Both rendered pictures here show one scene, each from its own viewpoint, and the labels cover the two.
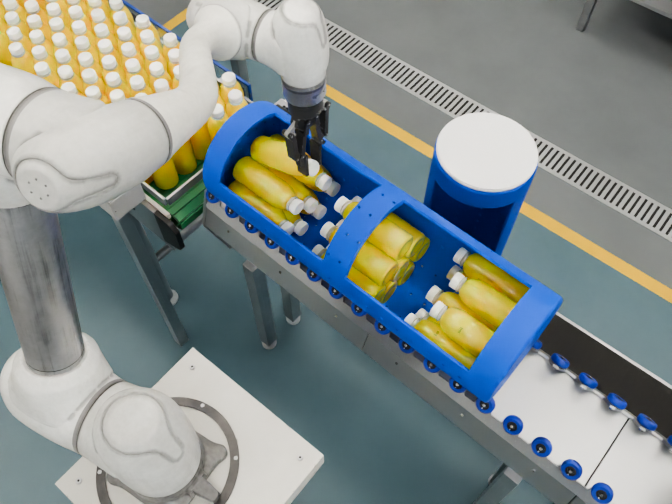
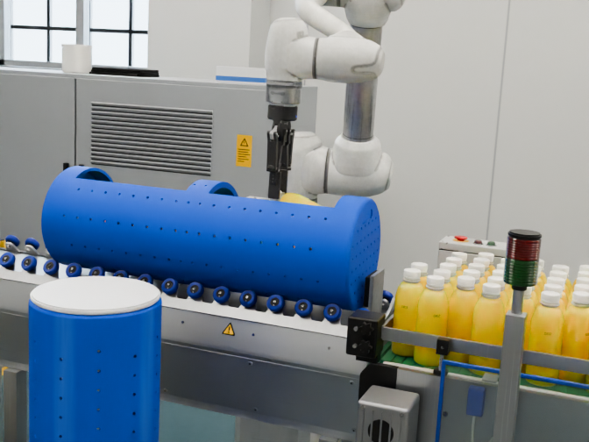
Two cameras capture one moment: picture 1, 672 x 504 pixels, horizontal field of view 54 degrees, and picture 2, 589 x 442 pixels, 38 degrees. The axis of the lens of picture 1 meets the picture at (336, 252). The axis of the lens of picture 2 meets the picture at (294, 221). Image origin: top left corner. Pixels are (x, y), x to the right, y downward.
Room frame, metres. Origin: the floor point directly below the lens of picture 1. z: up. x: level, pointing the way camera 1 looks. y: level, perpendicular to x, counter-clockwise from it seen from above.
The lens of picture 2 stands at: (3.01, -0.62, 1.55)
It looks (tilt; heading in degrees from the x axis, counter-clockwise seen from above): 10 degrees down; 160
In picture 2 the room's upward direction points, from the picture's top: 3 degrees clockwise
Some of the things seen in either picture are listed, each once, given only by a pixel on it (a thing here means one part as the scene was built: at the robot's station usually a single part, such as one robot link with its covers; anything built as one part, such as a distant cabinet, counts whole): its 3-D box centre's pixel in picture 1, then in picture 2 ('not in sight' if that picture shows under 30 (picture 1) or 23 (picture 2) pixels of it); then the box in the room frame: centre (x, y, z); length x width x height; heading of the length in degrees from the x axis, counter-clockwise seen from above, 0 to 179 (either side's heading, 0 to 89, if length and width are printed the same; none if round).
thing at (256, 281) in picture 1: (261, 307); not in sight; (1.06, 0.26, 0.31); 0.06 x 0.06 x 0.63; 49
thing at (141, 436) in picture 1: (143, 437); (300, 164); (0.34, 0.35, 1.22); 0.18 x 0.16 x 0.22; 63
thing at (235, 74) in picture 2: not in sight; (244, 74); (-0.95, 0.51, 1.48); 0.24 x 0.12 x 0.08; 59
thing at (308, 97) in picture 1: (304, 84); (283, 93); (0.98, 0.06, 1.47); 0.09 x 0.09 x 0.06
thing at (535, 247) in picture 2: not in sight; (523, 247); (1.68, 0.32, 1.23); 0.06 x 0.06 x 0.04
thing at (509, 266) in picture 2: not in sight; (521, 270); (1.68, 0.32, 1.18); 0.06 x 0.06 x 0.05
